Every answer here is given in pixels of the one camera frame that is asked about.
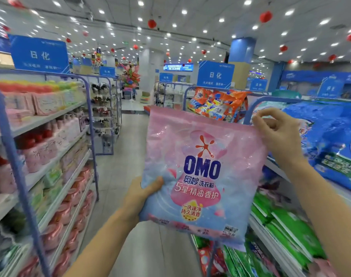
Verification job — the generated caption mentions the rows of round ceiling lights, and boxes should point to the rows of round ceiling lights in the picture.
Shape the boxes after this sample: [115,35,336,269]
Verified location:
[0,0,351,61]

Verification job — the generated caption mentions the person's left hand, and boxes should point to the person's left hand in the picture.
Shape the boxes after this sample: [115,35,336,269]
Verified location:
[119,176,165,225]

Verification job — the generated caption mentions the grey metal shelf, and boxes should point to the grey metal shelf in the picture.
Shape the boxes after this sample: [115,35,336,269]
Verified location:
[181,86,351,214]

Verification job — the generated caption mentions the blue aisle sign board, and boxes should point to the blue aisle sign board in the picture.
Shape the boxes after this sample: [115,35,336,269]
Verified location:
[197,60,235,89]

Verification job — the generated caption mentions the white goods display stand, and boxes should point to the white goods display stand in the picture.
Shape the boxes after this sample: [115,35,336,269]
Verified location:
[154,82,185,108]

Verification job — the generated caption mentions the rows of aisle shelf goods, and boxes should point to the rows of aisle shelf goods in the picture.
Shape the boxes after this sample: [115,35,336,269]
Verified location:
[0,80,97,277]

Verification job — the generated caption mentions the pink OMO detergent bag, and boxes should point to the pink OMO detergent bag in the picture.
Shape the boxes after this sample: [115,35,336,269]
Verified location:
[140,107,268,249]

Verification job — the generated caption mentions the large blue hanging sign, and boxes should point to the large blue hanging sign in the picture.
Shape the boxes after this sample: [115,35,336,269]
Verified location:
[249,78,268,93]

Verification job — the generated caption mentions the blue beige column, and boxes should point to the blue beige column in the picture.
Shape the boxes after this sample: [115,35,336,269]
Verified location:
[228,37,257,90]

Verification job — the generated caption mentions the rows of small red lanterns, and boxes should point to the rows of small red lanterns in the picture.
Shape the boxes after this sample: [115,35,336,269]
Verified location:
[2,0,351,64]

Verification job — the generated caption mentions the person's right hand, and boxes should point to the person's right hand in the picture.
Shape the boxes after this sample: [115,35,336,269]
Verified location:
[252,107,306,171]

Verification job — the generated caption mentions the person's right forearm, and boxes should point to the person's right forearm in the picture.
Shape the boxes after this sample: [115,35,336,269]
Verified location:
[285,159,351,277]

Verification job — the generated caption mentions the orange Tide bag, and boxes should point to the orange Tide bag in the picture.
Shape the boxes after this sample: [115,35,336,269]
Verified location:
[187,87,213,115]

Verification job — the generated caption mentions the orange blue small detergent packet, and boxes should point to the orange blue small detergent packet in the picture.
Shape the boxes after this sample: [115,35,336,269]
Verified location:
[207,92,249,123]

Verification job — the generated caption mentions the blue grey aisle shelving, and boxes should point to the blue grey aisle shelving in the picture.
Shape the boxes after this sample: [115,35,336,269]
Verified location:
[0,66,101,277]

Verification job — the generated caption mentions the blue wall sign band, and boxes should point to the blue wall sign band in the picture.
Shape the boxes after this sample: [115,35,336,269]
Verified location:
[279,69,351,85]

